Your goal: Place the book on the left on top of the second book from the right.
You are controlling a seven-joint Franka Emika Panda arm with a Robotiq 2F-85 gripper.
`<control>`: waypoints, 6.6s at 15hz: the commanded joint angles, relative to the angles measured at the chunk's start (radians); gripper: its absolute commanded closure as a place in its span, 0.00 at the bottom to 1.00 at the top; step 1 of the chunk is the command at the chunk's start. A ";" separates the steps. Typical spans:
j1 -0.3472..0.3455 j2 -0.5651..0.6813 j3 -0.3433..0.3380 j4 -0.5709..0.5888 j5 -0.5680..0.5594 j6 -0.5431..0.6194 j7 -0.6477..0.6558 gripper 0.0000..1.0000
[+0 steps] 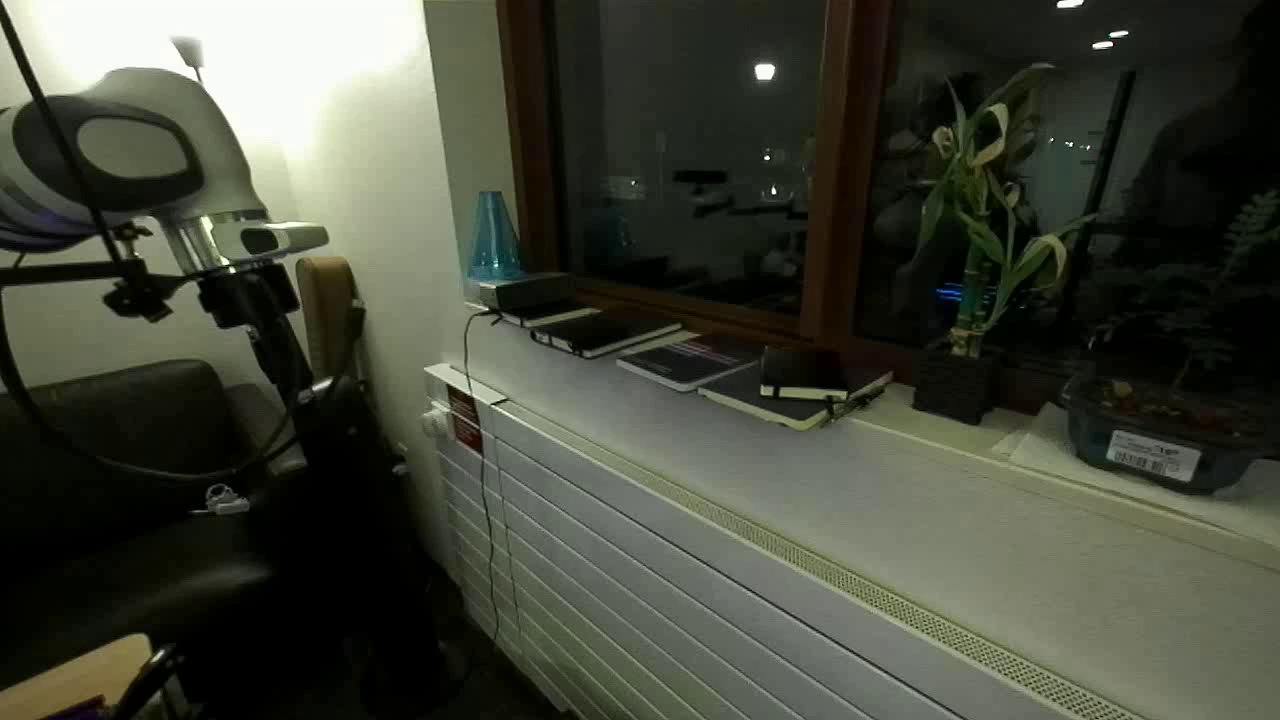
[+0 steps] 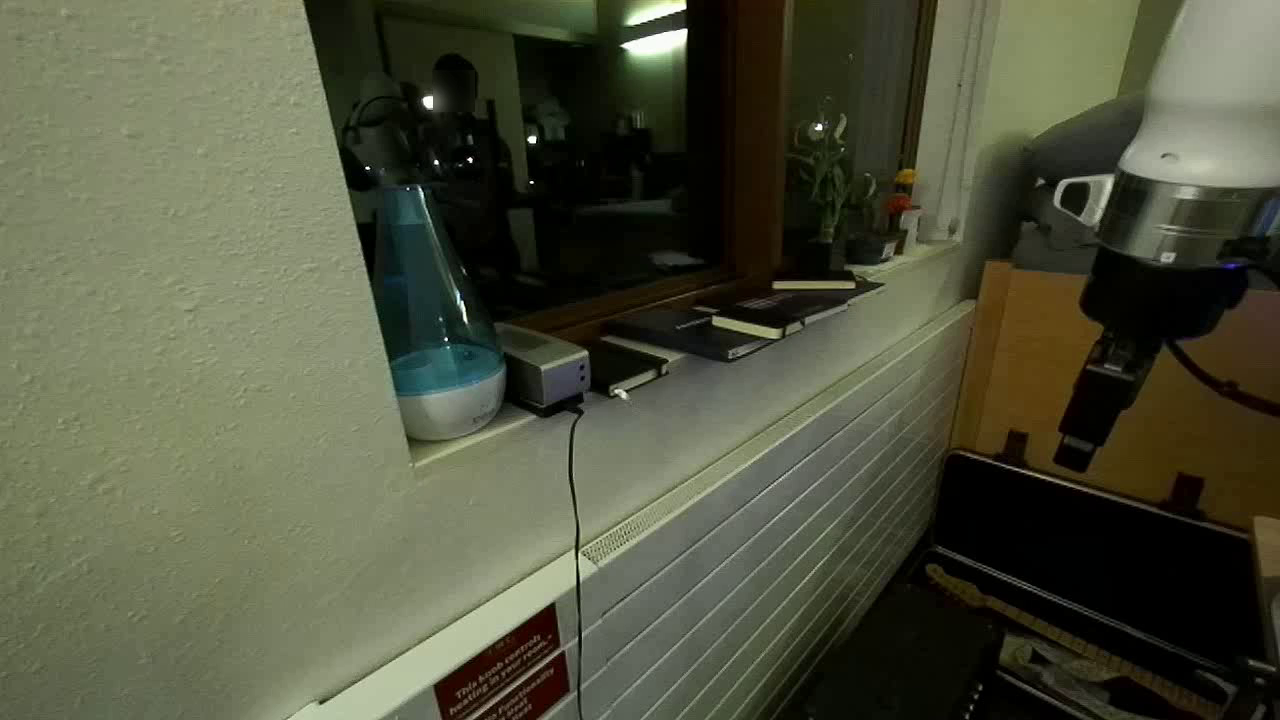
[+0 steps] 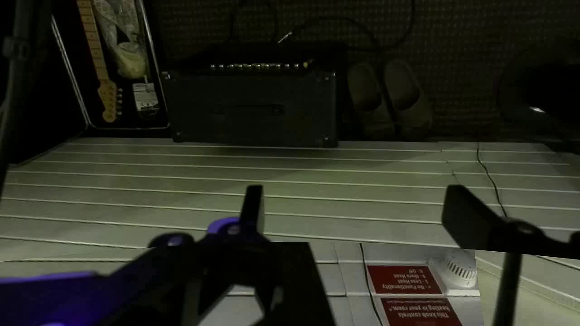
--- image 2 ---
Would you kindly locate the black long case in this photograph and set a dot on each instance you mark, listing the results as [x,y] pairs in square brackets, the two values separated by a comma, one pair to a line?
[1095,563]

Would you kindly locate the dark red warning sign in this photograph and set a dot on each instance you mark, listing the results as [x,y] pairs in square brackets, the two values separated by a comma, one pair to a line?
[504,672]

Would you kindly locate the light wooden strip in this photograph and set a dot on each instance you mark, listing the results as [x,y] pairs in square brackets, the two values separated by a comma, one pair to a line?
[973,591]

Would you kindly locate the blue flask-shaped humidifier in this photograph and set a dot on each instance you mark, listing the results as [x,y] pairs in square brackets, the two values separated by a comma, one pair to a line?
[434,346]

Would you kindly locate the thin black book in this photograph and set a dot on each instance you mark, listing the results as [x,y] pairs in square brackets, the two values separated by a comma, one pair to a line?
[813,280]

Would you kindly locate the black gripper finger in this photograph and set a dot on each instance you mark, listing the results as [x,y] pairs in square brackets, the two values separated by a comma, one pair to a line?
[1103,400]

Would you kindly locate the black book white pages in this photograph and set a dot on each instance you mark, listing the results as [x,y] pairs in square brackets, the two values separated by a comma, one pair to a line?
[816,306]
[754,324]

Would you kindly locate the large dark flat book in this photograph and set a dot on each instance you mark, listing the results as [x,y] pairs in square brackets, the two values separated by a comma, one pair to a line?
[680,332]

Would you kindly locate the small grey metal box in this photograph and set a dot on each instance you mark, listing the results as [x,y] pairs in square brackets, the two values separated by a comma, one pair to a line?
[545,366]

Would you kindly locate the potted plant with flowers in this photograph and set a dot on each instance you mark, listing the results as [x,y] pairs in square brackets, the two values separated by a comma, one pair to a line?
[897,212]

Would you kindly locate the beige block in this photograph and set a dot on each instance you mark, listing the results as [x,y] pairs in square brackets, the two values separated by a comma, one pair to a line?
[1265,573]

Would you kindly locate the tan wooden board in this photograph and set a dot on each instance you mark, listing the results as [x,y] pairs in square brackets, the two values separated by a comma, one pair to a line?
[1025,361]

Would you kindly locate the white slatted radiator cover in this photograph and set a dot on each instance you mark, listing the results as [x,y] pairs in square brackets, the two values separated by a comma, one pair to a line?
[745,535]

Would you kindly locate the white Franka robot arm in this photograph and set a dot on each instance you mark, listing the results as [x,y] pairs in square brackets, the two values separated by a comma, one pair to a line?
[1206,93]

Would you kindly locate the green potted plant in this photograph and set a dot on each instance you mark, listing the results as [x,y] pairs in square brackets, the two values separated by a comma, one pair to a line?
[816,186]

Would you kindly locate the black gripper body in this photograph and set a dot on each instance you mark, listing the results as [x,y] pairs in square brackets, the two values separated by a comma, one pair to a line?
[1154,303]

